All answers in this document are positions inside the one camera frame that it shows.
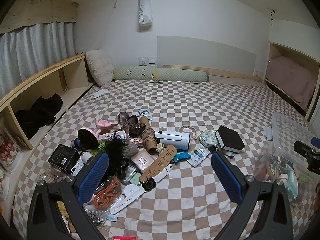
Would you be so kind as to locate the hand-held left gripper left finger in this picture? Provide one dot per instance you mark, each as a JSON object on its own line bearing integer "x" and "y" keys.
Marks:
{"x": 93, "y": 177}

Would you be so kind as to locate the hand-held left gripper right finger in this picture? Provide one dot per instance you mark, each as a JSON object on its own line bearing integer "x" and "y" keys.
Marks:
{"x": 226, "y": 177}

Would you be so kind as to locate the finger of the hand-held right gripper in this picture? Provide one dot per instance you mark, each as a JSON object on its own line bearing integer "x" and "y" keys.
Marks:
{"x": 303, "y": 148}

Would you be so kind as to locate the clear plastic container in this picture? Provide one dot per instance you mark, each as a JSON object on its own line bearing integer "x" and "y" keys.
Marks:
{"x": 285, "y": 140}

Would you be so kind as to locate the white smartwatch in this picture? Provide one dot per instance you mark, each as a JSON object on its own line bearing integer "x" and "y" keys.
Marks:
{"x": 148, "y": 183}

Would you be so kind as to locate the white tape roll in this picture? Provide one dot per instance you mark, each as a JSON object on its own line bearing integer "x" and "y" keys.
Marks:
{"x": 87, "y": 158}

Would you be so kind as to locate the light blue tissue pack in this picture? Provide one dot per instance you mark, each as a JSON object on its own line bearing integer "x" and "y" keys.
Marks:
{"x": 292, "y": 185}

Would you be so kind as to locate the black feather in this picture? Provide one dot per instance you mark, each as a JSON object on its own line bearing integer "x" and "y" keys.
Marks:
{"x": 115, "y": 152}

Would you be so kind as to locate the white and blue sachet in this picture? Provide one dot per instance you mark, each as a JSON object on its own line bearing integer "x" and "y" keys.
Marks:
{"x": 198, "y": 156}

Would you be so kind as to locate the small black box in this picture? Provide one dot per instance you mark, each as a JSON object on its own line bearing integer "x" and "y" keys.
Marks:
{"x": 62, "y": 157}

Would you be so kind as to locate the mint green round compact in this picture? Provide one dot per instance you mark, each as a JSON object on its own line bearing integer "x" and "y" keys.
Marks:
{"x": 132, "y": 178}

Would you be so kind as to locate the pink round mirror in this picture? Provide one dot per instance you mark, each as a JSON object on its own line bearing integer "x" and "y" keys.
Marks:
{"x": 87, "y": 138}

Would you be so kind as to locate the black box with white side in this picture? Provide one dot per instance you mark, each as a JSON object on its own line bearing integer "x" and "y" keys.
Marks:
{"x": 230, "y": 137}

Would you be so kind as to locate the white round puck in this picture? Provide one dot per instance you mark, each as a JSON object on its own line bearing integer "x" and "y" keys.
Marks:
{"x": 132, "y": 190}

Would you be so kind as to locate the floral pouch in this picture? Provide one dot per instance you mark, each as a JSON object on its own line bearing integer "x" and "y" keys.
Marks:
{"x": 208, "y": 138}

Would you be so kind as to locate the blue snack packet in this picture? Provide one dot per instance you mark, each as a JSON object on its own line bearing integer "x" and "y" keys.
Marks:
{"x": 182, "y": 156}

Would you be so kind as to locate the pink compact case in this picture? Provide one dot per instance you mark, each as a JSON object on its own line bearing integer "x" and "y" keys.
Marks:
{"x": 143, "y": 161}

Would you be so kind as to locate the pink hand-shaped holder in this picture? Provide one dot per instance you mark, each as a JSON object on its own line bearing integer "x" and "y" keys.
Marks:
{"x": 105, "y": 123}

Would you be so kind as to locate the brown hair claw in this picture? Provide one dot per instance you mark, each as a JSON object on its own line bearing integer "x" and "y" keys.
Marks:
{"x": 136, "y": 128}

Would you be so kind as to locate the red packet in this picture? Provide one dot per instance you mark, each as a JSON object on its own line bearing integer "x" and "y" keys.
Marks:
{"x": 123, "y": 237}

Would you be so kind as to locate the white cylindrical device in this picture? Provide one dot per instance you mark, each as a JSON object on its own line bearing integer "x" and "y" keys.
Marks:
{"x": 170, "y": 137}

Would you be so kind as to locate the pink bedding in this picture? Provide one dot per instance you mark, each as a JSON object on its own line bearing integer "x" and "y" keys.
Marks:
{"x": 290, "y": 77}

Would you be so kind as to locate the checkered bed sheet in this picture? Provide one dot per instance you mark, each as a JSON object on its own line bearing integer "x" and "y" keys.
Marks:
{"x": 200, "y": 105}

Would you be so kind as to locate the small grey sachet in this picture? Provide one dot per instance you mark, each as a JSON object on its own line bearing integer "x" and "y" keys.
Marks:
{"x": 145, "y": 113}

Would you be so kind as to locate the black cloth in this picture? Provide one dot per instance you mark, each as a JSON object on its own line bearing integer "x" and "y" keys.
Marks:
{"x": 40, "y": 115}

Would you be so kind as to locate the white paper slip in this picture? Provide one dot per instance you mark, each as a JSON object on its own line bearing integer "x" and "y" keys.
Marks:
{"x": 98, "y": 94}

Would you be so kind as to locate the white fluffy pillow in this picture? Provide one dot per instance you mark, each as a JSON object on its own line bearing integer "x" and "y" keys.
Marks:
{"x": 100, "y": 67}

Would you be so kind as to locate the green bolster pillow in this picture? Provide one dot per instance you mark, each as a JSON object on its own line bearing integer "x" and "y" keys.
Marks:
{"x": 175, "y": 75}

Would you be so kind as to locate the wooden bedside shelf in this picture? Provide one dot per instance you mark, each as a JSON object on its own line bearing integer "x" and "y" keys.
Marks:
{"x": 37, "y": 73}

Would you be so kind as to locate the grey headboard panel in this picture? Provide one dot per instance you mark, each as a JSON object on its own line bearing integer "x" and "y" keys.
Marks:
{"x": 200, "y": 52}

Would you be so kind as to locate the light blue curtain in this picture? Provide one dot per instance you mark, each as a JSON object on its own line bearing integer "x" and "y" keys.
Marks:
{"x": 32, "y": 50}

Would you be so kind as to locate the hanging white paper bag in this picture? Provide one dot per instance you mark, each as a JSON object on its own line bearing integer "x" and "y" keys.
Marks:
{"x": 144, "y": 12}

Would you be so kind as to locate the beige curtain valance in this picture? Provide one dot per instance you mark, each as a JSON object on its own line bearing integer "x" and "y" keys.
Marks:
{"x": 37, "y": 12}

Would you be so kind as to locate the wooden alcove frame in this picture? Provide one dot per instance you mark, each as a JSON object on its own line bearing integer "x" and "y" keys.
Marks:
{"x": 313, "y": 97}

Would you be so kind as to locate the wooden bed frame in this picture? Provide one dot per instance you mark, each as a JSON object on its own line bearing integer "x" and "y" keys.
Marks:
{"x": 225, "y": 73}

